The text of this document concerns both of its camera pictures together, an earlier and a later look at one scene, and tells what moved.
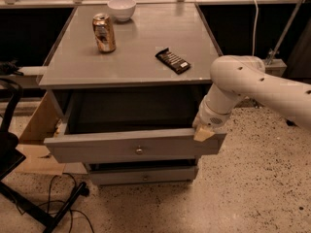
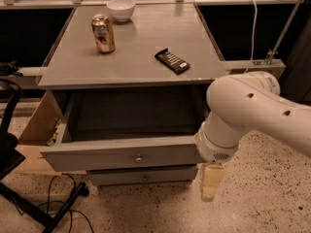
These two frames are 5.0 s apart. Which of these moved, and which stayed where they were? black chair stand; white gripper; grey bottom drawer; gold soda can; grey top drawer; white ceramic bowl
Moved: white gripper; grey top drawer
Stayed: grey bottom drawer; black chair stand; gold soda can; white ceramic bowl
